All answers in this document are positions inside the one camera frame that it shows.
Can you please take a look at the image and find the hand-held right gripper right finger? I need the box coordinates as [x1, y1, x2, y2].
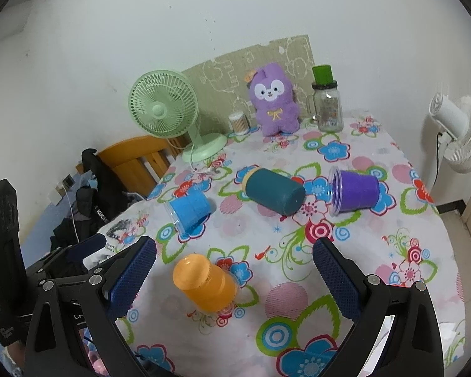
[312, 238, 444, 377]

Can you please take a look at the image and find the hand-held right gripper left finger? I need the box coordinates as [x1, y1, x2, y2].
[24, 236, 158, 377]

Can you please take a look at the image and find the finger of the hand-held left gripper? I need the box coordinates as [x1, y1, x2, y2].
[65, 233, 107, 265]

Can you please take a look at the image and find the blue plastic cup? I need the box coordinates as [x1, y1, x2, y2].
[164, 193, 213, 233]

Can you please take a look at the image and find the purple plastic cup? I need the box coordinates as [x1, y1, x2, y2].
[328, 166, 380, 217]

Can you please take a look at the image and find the teal cup with yellow rim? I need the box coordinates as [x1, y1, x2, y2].
[242, 167, 306, 216]

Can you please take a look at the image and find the orange plastic cup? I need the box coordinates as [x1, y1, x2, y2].
[173, 254, 239, 312]

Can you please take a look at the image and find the printed paper card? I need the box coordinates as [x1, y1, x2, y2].
[83, 214, 150, 271]

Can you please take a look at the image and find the black bag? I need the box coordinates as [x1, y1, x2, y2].
[49, 148, 128, 253]

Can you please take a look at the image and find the floral tablecloth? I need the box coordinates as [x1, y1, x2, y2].
[80, 115, 468, 377]

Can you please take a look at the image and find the wooden chair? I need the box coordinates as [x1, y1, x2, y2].
[76, 135, 193, 190]

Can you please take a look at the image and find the green desk fan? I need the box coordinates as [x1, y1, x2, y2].
[127, 69, 228, 163]

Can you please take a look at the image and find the glass bottle with green lid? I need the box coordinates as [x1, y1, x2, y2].
[308, 64, 344, 133]

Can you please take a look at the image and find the cotton swab jar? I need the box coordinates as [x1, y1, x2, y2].
[228, 112, 249, 134]

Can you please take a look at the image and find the purple plush toy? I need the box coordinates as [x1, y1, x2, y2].
[245, 63, 302, 137]

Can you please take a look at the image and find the white standing fan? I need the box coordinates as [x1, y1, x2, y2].
[429, 93, 471, 174]

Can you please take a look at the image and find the patterned cardboard panel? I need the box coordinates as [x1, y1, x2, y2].
[181, 35, 314, 127]

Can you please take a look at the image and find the white charging cable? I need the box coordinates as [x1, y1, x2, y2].
[60, 186, 80, 242]

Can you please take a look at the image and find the white fan power cable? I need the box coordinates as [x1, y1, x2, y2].
[430, 132, 444, 205]

